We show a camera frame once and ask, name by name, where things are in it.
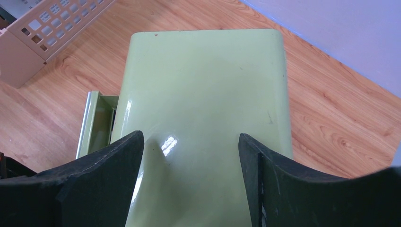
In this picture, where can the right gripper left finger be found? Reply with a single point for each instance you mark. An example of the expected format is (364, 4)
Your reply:
(92, 191)

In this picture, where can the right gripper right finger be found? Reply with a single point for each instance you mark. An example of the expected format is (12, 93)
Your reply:
(284, 193)

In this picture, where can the green metal drawer cabinet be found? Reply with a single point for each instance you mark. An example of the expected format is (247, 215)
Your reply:
(191, 94)

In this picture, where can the beige plastic file organizer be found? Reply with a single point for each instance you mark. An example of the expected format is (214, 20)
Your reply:
(32, 32)

